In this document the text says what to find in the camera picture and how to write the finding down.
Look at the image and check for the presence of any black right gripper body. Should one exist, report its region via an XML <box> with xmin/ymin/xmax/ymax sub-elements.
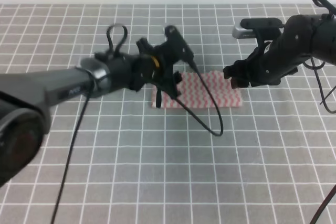
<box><xmin>247</xmin><ymin>15</ymin><xmax>314</xmax><ymax>87</ymax></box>

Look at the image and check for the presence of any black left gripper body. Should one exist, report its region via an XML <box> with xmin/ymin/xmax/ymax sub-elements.
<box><xmin>128</xmin><ymin>39</ymin><xmax>178</xmax><ymax>93</ymax></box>

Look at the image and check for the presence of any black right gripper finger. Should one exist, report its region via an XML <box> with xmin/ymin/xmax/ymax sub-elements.
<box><xmin>223</xmin><ymin>60</ymin><xmax>247</xmax><ymax>79</ymax></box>
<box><xmin>230</xmin><ymin>77</ymin><xmax>250</xmax><ymax>89</ymax></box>

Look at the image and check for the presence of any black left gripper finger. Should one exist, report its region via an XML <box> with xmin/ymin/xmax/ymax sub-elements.
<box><xmin>155</xmin><ymin>88</ymin><xmax>162</xmax><ymax>109</ymax></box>
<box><xmin>163</xmin><ymin>71</ymin><xmax>183</xmax><ymax>100</ymax></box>

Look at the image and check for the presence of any pink white wavy towel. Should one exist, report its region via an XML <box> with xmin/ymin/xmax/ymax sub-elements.
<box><xmin>151</xmin><ymin>71</ymin><xmax>244</xmax><ymax>109</ymax></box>

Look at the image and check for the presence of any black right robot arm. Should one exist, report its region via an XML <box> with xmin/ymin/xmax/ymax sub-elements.
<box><xmin>223</xmin><ymin>0</ymin><xmax>335</xmax><ymax>89</ymax></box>

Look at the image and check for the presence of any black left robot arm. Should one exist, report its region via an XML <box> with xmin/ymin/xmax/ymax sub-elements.
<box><xmin>1</xmin><ymin>39</ymin><xmax>186</xmax><ymax>184</ymax></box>

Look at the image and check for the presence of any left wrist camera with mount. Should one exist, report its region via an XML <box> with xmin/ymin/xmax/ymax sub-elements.
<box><xmin>155</xmin><ymin>25</ymin><xmax>196</xmax><ymax>68</ymax></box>

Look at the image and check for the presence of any black left camera cable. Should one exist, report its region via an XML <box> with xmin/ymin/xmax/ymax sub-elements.
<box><xmin>51</xmin><ymin>23</ymin><xmax>224</xmax><ymax>224</ymax></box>

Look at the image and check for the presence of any black camera cable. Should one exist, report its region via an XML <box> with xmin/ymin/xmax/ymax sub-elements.
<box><xmin>301</xmin><ymin>56</ymin><xmax>336</xmax><ymax>224</ymax></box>
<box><xmin>51</xmin><ymin>23</ymin><xmax>224</xmax><ymax>224</ymax></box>

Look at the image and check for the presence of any black right camera cable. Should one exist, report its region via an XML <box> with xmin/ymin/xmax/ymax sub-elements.
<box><xmin>301</xmin><ymin>56</ymin><xmax>336</xmax><ymax>224</ymax></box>

